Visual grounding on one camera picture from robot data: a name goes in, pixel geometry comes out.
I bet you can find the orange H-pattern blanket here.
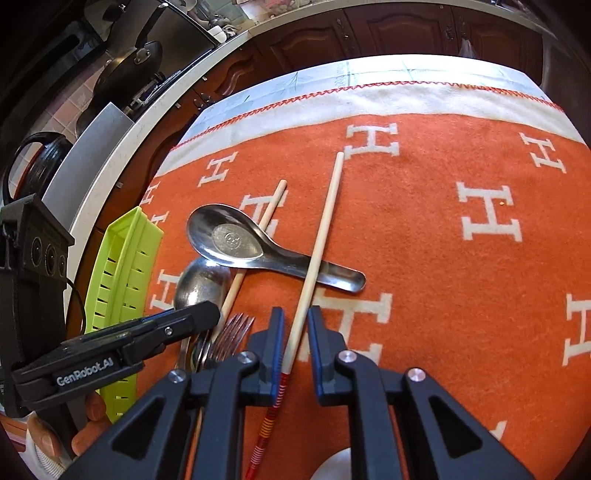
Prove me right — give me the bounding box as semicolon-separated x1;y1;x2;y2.
141;80;590;479

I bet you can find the black wok with handle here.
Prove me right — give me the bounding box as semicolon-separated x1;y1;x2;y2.
89;2;168;112

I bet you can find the large steel tablespoon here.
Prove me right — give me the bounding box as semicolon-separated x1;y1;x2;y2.
173;257;231;371

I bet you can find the steel Chinese soup spoon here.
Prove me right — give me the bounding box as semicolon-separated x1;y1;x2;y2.
185;203;368;294

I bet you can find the white ceramic spoon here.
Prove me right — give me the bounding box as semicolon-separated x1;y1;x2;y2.
311;448;352;480

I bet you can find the steel fork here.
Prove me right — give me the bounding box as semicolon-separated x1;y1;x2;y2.
202;313;256;369

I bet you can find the light bamboo chopstick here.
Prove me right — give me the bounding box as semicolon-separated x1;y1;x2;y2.
188;179;289;462

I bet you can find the green plastic utensil tray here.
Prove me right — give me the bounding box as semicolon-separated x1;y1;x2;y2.
84;205;164;424

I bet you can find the light blue table cover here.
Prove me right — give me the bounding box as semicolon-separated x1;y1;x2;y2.
182;54;546;141

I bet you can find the person's left hand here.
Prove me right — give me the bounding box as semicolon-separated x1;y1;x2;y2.
25;391;112;458

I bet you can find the steel stove guard panel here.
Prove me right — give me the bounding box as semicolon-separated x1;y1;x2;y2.
42;102;133;230

